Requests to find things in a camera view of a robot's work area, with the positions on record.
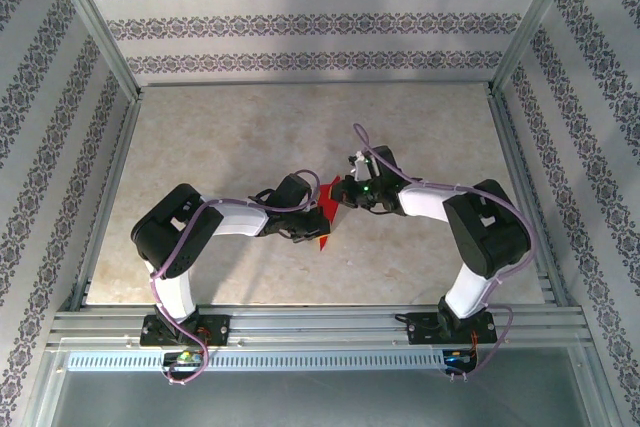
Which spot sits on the red paper sheet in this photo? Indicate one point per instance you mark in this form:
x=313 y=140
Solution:
x=327 y=199

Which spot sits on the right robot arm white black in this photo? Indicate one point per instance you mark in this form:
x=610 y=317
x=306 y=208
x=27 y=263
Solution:
x=490 y=232

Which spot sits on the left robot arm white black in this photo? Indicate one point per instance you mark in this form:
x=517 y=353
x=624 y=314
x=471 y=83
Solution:
x=170 y=232

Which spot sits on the grey sheet metal tray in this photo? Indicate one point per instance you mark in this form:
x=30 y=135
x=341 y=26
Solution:
x=320 y=397

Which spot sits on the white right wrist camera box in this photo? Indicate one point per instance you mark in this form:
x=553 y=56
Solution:
x=360 y=165

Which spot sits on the long aluminium mounting rail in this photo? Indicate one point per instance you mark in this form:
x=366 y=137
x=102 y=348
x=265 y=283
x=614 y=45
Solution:
x=320 y=322

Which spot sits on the aluminium back table rail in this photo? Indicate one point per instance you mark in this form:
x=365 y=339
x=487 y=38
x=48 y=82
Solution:
x=315 y=83

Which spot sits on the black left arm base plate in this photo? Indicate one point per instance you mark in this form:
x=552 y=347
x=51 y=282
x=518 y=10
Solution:
x=215 y=329

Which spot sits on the aluminium right side rail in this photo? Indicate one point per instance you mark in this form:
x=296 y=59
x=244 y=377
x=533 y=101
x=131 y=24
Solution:
x=510 y=147

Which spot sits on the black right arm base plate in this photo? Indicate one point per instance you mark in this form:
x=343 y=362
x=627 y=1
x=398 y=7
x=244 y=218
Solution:
x=425 y=329

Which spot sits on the aluminium left side rail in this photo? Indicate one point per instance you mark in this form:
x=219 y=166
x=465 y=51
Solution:
x=125 y=147

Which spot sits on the aluminium right frame post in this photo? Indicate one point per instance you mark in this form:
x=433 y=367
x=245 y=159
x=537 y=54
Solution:
x=535 y=22

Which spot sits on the aluminium frame post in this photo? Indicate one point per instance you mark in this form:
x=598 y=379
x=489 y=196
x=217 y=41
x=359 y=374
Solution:
x=95 y=22
x=535 y=22

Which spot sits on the aluminium left frame post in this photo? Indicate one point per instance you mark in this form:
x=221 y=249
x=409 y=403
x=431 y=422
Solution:
x=95 y=22

